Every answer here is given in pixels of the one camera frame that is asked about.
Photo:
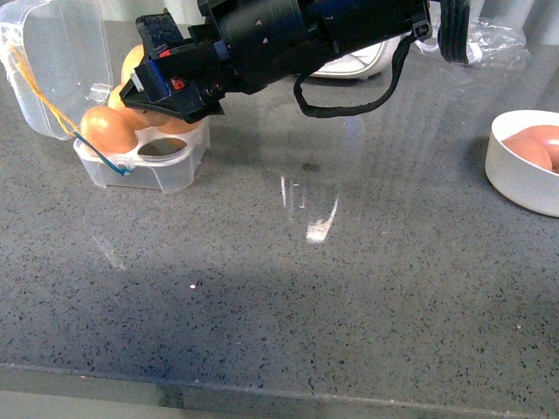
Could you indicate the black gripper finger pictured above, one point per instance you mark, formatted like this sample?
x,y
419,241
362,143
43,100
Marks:
x,y
134,99

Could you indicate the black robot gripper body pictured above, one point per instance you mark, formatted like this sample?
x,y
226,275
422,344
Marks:
x,y
238,52

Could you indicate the brown egg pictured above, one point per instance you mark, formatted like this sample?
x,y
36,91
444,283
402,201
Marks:
x,y
530,151
545,135
131,116
130,62
107,130
176,126

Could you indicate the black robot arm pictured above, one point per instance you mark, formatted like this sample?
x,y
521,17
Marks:
x,y
346,26

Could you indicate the clear plastic egg box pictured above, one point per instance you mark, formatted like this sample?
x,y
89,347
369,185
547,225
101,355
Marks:
x,y
56,58

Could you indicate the brown egg in bowl back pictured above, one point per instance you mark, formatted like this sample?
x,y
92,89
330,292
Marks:
x,y
545,135

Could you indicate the white Joyoung kitchen appliance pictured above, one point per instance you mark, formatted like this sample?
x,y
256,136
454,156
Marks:
x,y
360,64

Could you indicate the clear plastic bag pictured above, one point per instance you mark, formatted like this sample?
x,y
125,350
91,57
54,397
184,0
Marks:
x,y
494,45

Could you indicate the white round bowl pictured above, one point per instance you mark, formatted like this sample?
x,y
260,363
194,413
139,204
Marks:
x,y
517,179

